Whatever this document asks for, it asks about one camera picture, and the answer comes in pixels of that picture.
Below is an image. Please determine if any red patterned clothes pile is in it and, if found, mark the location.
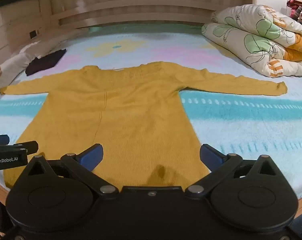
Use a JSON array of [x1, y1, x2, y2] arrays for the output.
[[287, 0, 302, 23]]

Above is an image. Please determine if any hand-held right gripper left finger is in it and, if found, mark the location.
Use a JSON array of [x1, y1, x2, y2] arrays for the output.
[[28, 143, 117, 196]]

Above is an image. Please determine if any grey white pillow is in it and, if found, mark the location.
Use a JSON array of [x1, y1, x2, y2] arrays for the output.
[[0, 42, 42, 83]]

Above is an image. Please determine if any dark folded cloth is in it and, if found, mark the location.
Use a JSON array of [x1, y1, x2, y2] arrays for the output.
[[25, 49, 67, 76]]

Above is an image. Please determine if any yellow knit sweater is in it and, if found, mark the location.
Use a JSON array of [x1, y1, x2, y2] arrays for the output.
[[0, 61, 288, 188]]

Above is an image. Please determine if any wooden headboard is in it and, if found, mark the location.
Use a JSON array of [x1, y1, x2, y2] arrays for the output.
[[49, 0, 254, 29]]

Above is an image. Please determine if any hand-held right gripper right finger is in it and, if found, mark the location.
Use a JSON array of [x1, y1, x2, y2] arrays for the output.
[[185, 143, 277, 198]]

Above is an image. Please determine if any flower print bed sheet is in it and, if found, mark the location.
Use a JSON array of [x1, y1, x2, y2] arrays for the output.
[[0, 24, 302, 202]]

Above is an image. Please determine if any floral quilt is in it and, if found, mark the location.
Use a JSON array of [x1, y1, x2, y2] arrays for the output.
[[201, 4, 302, 78]]

